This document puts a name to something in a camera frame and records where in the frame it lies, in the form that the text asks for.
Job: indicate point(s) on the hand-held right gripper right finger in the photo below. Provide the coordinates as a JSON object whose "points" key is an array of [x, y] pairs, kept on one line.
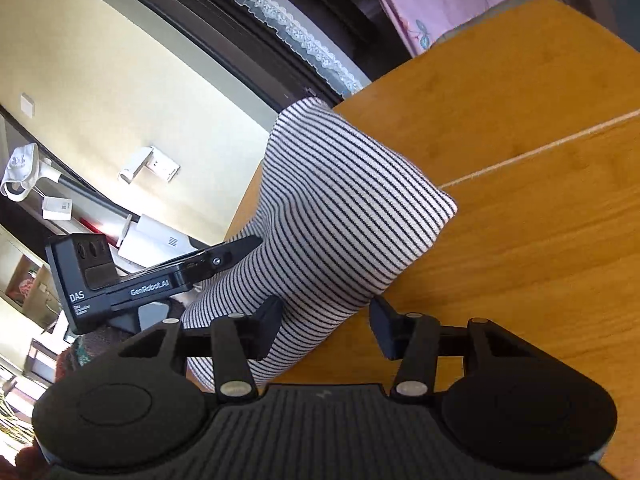
{"points": [[381, 327]]}

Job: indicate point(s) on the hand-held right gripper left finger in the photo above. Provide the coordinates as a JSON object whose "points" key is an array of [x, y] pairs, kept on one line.
{"points": [[269, 327]]}

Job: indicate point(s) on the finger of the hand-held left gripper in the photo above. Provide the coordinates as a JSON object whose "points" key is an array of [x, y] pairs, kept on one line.
{"points": [[220, 260]]}

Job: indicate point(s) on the striped black and white garment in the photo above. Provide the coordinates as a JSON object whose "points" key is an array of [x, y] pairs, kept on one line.
{"points": [[340, 220]]}

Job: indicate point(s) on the white upright vacuum cleaner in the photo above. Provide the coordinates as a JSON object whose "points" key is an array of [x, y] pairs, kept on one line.
{"points": [[155, 242]]}

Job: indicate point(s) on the white paper tag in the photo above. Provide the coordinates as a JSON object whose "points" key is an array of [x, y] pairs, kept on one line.
{"points": [[56, 208]]}

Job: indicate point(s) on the white face mask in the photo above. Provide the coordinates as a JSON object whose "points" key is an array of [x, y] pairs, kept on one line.
{"points": [[20, 170]]}

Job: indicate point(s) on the white lace curtain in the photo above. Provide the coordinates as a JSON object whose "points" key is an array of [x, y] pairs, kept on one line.
{"points": [[290, 25]]}

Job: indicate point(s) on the white wall socket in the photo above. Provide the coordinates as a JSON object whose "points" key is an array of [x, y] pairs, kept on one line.
{"points": [[157, 165]]}

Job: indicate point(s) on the white wall switch plate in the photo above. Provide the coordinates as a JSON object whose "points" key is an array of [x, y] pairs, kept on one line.
{"points": [[28, 104]]}

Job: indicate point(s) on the dark brown door frame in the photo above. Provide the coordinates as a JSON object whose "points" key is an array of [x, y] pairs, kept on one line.
{"points": [[240, 35]]}

